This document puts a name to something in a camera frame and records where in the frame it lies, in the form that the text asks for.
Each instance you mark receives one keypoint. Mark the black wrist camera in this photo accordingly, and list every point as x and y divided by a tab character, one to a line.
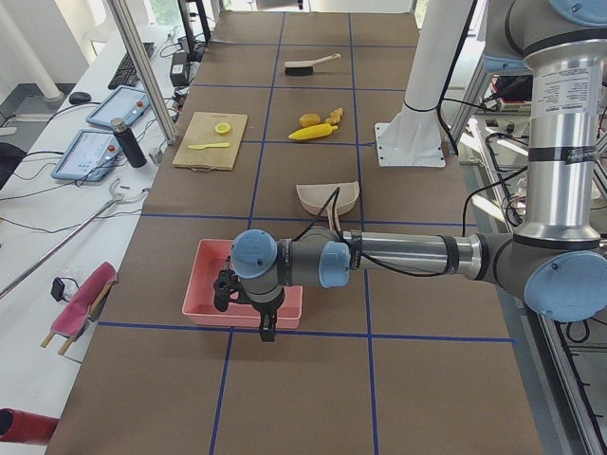
226	290

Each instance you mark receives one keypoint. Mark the black keyboard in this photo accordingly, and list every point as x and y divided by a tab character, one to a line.
126	74

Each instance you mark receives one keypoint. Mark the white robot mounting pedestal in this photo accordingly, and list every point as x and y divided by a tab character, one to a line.
413	137

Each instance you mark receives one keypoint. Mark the yellow toy corn cob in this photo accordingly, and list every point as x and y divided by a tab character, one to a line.
313	132

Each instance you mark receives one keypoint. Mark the yellow lemon slice toy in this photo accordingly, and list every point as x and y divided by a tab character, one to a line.
222	128

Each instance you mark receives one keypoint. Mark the aluminium frame post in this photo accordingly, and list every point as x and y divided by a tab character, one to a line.
134	46

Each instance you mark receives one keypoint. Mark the black power adapter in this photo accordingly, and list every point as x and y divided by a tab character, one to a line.
180	69

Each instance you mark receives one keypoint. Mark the small black device with cable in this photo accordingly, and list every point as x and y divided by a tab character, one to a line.
57	291

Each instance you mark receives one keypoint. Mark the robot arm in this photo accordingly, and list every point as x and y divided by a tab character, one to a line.
551	261

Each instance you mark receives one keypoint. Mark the beige plastic dustpan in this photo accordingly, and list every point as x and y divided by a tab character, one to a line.
325	197

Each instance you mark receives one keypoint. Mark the pink plastic bin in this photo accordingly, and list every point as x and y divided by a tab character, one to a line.
198	303

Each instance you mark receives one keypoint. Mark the bamboo cutting board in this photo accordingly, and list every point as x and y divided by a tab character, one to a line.
200	131

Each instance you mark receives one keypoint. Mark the teach pendant tablet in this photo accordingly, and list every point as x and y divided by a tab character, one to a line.
89	157
124	102

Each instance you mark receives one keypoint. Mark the pink cloth on wooden rack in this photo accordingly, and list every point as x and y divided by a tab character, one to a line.
72	320

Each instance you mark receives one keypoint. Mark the red cylinder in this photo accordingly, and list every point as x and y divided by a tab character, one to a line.
18	426

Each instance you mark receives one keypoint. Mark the black computer mouse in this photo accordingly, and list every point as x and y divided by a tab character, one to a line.
79	97

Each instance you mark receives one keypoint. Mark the tan toy ginger root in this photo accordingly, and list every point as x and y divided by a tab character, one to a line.
334	117

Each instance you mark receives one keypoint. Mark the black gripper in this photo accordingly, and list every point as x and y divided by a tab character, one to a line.
264	315

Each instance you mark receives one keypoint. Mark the beige hand brush black bristles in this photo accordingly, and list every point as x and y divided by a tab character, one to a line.
305	68

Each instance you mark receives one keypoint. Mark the brown toy potato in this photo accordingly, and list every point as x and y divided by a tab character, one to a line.
308	120

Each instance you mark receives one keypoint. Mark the yellow plastic knife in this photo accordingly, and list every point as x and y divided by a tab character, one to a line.
215	145

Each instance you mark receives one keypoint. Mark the black water bottle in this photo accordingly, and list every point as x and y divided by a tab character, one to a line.
128	142

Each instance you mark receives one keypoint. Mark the lower teach pendant tablet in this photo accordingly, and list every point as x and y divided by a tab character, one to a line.
89	157

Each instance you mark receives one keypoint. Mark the upper teach pendant tablet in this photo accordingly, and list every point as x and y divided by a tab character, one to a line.
124	102

